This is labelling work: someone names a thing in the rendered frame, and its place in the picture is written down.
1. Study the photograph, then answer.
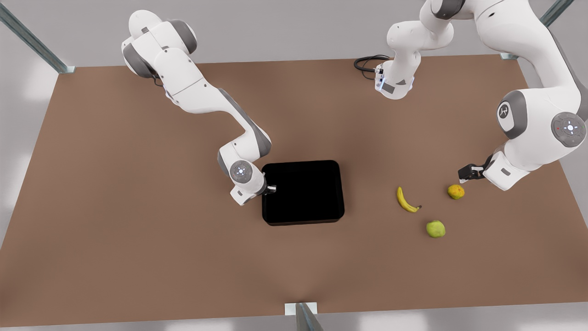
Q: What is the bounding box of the black square tray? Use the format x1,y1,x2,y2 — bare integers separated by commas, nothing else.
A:
261,160,345,227

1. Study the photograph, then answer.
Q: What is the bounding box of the yellow banana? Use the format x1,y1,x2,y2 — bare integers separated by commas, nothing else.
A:
396,186,422,213

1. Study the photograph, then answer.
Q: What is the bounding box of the silver frame post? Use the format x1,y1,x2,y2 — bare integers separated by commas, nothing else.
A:
284,302,325,331
0,2,76,74
500,0,575,61

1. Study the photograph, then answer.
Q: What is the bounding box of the green apple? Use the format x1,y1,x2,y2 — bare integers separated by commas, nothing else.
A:
426,220,447,239

